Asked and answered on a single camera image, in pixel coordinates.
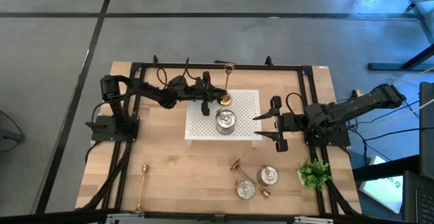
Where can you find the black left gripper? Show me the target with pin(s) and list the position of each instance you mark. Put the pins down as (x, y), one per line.
(200, 91)

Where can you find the grey metal desk frame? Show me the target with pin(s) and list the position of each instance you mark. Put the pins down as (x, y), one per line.
(418, 10)

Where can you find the black metal beam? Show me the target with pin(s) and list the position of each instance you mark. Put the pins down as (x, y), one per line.
(383, 169)

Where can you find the grey round chair base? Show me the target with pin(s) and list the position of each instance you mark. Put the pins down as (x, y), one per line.
(6, 135)

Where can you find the black desk foot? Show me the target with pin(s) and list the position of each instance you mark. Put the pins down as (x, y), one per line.
(390, 66)

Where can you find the gold brass candlestick holder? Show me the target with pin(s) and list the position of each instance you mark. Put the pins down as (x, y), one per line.
(224, 99)
(235, 165)
(145, 167)

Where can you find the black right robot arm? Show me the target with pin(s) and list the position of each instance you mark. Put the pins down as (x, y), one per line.
(356, 107)

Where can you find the dark monitor panel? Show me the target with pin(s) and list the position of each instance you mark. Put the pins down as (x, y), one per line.
(427, 129)

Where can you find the white perforated metal shelf riser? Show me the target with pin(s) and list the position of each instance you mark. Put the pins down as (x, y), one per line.
(200, 125)

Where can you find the black aluminium rig frame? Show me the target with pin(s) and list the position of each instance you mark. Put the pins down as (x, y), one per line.
(254, 66)

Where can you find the black laptop keyboard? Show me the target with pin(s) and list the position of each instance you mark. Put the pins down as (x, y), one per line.
(420, 200)

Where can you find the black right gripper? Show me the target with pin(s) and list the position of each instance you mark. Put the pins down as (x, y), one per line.
(291, 122)

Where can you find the white box green print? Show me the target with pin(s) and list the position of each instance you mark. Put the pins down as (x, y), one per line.
(381, 190)

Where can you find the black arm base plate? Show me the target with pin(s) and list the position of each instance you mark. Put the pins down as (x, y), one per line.
(101, 135)
(339, 142)

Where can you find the silver tin candle with tag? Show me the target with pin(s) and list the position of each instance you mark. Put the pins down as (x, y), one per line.
(226, 124)
(268, 176)
(245, 190)

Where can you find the green potted plant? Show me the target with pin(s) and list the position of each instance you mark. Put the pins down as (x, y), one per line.
(313, 174)

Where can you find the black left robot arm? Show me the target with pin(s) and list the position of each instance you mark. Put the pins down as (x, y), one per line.
(149, 91)

